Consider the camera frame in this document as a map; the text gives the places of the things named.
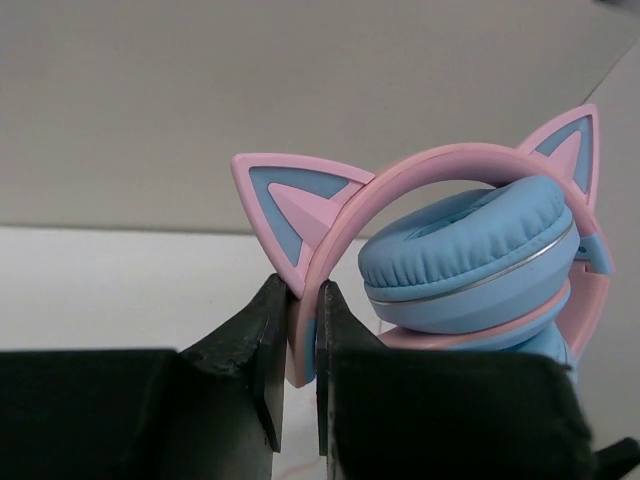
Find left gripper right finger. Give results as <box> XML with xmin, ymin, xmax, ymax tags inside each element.
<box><xmin>316</xmin><ymin>281</ymin><xmax>639</xmax><ymax>480</ymax></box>

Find blue pink cat-ear headphones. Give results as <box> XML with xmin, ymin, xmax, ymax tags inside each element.
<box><xmin>231</xmin><ymin>104</ymin><xmax>614</xmax><ymax>387</ymax></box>

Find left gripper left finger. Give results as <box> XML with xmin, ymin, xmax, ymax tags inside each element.
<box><xmin>1</xmin><ymin>276</ymin><xmax>286</xmax><ymax>479</ymax></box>

